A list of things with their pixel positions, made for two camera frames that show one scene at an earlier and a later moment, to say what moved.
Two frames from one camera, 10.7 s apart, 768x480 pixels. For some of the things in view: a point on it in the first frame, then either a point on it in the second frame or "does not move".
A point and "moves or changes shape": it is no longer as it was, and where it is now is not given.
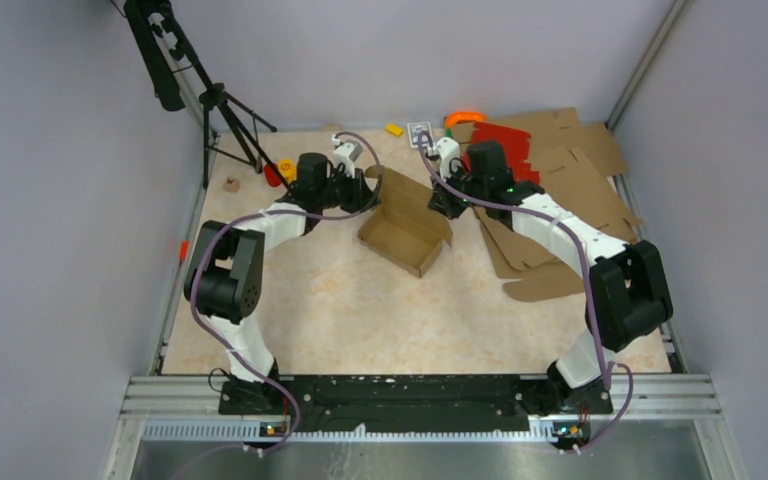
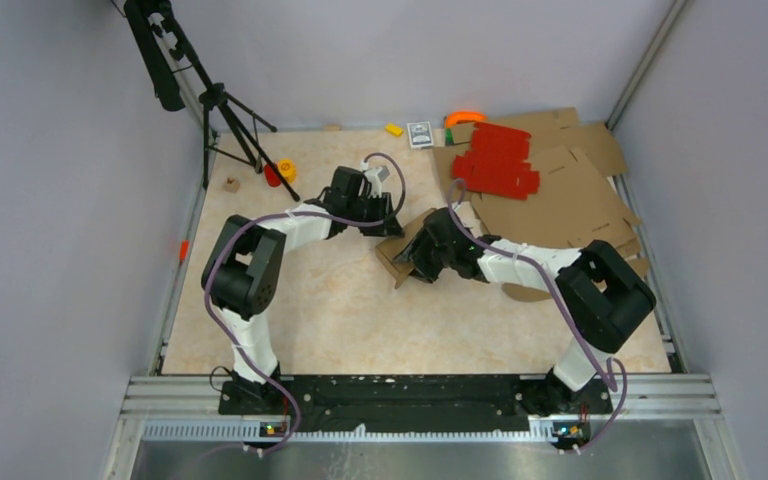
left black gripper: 359,192 to 391,228
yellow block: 393,129 does not move
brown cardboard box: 406,228 moves or changes shape
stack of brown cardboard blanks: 577,165 does not move
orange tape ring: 463,116 does not move
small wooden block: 230,185 does not move
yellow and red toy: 286,167 does not move
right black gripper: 440,203 to 416,251
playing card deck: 425,133 does not move
